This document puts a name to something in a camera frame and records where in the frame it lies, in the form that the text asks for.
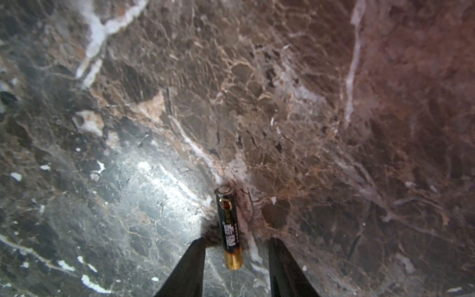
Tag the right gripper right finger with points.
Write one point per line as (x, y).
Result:
(286, 277)

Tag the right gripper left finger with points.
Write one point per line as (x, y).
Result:
(187, 278)

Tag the black gold AAA battery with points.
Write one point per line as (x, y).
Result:
(229, 227)

